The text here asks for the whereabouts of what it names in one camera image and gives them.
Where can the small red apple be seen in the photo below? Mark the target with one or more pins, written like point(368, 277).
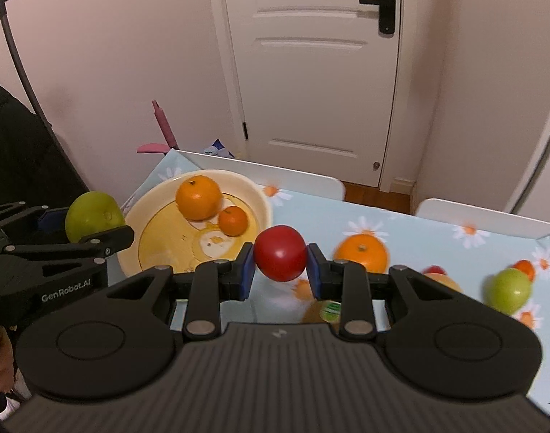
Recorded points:
point(434, 270)
point(279, 252)

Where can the black metal stand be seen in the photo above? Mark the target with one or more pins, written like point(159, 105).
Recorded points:
point(18, 67)

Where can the white chair back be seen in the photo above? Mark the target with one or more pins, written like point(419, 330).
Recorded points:
point(482, 216)
point(266, 175)

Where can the yellow-brown apple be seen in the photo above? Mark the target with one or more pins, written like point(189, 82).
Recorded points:
point(442, 280)

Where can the small orange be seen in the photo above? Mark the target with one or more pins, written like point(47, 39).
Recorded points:
point(233, 221)
point(525, 268)

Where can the brown kiwi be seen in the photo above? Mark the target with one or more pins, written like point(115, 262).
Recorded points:
point(313, 313)

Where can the blue and white bag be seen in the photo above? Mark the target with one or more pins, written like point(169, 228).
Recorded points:
point(217, 148)

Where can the black door hinge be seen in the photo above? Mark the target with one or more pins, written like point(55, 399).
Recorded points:
point(245, 131)

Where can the white sliding door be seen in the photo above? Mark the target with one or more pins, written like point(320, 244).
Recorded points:
point(545, 189)

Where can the white panelled door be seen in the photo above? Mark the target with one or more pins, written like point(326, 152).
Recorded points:
point(311, 76)

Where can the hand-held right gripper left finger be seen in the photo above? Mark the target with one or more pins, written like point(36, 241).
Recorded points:
point(245, 273)

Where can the pale yellow bowl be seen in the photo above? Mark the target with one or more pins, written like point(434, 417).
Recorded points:
point(162, 234)

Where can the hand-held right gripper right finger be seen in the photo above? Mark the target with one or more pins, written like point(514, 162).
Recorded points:
point(314, 275)

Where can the green apple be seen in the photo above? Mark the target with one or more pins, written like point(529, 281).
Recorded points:
point(92, 215)
point(507, 291)

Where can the person's left hand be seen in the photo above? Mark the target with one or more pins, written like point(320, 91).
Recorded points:
point(0, 361)

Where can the daisy print blue tablecloth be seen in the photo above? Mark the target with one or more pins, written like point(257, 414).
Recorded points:
point(311, 216)

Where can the large orange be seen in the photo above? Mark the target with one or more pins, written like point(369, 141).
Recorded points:
point(198, 198)
point(363, 255)

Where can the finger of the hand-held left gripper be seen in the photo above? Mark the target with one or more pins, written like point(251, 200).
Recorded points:
point(112, 239)
point(49, 222)

